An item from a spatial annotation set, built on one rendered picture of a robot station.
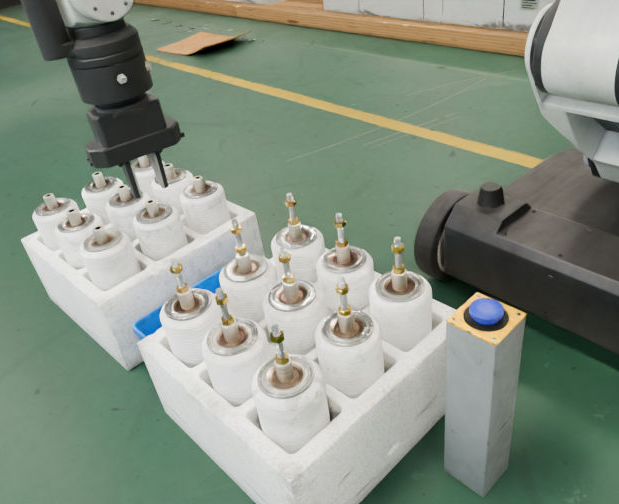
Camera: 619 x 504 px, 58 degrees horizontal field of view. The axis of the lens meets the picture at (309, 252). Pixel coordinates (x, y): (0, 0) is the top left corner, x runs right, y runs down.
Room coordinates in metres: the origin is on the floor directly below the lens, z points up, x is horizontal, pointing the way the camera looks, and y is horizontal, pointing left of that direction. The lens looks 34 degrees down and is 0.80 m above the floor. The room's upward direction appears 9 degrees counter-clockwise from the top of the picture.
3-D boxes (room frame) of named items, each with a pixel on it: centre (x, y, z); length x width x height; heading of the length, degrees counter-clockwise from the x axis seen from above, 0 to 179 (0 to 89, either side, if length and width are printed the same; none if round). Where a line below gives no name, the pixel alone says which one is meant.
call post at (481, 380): (0.51, -0.20, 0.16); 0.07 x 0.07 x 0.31; 39
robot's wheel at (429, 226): (1.00, -0.31, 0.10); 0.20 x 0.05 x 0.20; 126
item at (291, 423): (0.52, 0.06, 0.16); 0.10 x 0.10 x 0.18
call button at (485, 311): (0.50, -0.20, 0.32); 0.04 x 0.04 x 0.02
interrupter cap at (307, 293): (0.68, 0.04, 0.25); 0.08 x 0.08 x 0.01
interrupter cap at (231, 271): (0.78, 0.11, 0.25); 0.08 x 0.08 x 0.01
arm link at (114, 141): (0.70, 0.20, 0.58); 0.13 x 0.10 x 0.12; 118
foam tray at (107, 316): (1.11, 0.38, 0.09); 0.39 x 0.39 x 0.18; 40
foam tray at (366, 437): (0.68, 0.04, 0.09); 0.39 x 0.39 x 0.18; 39
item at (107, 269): (0.95, 0.39, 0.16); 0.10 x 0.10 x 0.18
